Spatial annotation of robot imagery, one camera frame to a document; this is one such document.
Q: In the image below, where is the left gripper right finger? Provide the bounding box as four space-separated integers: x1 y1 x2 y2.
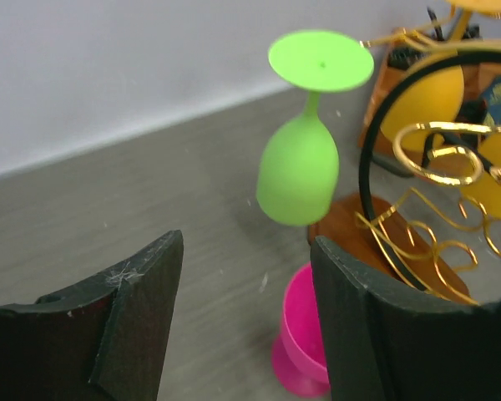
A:
311 236 501 400

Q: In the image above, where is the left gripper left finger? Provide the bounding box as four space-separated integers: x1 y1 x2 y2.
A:
0 231 184 400

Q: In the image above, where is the pink wine glass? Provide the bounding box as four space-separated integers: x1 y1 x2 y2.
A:
271 263 330 398

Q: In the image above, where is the green wine glass back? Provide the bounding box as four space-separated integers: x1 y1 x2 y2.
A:
256 29 374 226

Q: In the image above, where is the gold wire glass rack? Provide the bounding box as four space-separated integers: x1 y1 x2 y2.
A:
307 3 501 308

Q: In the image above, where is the orange wine glass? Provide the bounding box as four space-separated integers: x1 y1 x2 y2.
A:
458 129 501 221
377 1 501 142

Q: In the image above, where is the wooden compartment tray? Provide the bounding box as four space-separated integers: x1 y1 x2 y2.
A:
359 28 501 175

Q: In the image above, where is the black pouch in tray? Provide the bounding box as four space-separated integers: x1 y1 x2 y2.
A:
387 22 481 71

